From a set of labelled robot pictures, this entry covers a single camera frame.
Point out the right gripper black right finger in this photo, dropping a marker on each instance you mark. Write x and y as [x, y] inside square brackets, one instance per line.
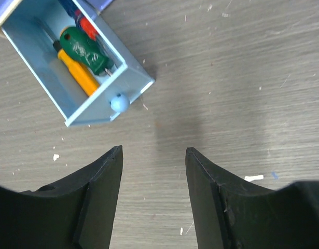
[229, 212]

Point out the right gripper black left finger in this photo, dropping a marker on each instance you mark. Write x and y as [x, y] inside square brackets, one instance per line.
[77, 211]

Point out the orange handled screwdriver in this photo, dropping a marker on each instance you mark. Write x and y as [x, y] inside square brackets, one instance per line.
[79, 72]

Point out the green handled screwdriver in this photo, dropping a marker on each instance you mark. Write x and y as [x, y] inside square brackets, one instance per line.
[82, 49]

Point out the light blue drawer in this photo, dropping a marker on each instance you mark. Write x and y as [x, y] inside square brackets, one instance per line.
[115, 93]

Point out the cream drawer cabinet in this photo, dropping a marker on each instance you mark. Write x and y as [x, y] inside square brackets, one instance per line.
[6, 9]

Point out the red blue handled screwdriver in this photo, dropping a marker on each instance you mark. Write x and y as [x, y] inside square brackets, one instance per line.
[83, 23]

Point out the wide purple drawer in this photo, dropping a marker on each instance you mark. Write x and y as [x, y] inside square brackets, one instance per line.
[98, 5]

